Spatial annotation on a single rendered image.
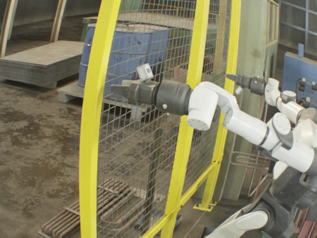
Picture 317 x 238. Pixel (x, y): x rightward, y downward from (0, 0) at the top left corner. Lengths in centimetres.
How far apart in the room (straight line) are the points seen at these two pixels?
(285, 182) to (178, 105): 58
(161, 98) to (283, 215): 76
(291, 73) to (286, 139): 678
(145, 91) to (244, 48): 246
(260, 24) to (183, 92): 245
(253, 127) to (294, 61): 679
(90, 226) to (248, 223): 63
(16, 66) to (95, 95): 565
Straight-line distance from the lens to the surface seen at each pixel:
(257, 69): 382
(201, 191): 406
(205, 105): 138
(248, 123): 143
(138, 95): 143
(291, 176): 173
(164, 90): 140
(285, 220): 187
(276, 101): 227
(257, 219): 186
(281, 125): 146
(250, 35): 380
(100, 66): 148
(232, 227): 191
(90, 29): 651
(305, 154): 152
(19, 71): 708
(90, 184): 160
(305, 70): 820
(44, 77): 677
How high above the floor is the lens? 167
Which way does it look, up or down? 16 degrees down
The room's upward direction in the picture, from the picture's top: 8 degrees clockwise
